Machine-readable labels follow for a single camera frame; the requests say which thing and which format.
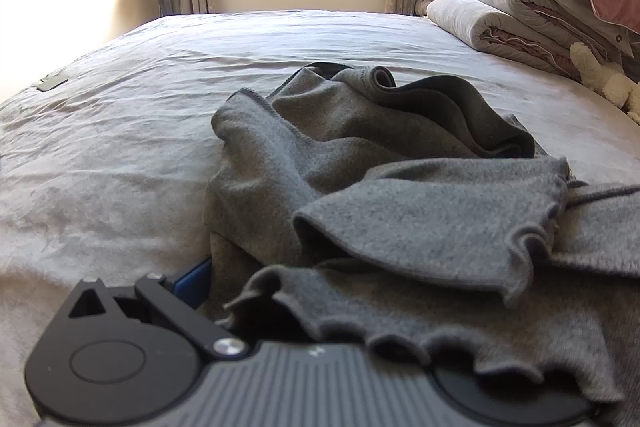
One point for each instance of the rolled white quilt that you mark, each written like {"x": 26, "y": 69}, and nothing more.
{"x": 465, "y": 14}

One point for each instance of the grey knit sweater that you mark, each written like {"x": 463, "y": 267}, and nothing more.
{"x": 400, "y": 217}

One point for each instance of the white plush toy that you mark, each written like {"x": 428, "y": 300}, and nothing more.
{"x": 605, "y": 82}

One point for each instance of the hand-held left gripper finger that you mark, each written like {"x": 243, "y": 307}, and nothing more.
{"x": 192, "y": 282}

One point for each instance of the bed with white sheet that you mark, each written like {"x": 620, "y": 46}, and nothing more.
{"x": 125, "y": 157}

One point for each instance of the small black flat object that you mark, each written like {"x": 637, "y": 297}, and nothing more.
{"x": 51, "y": 83}

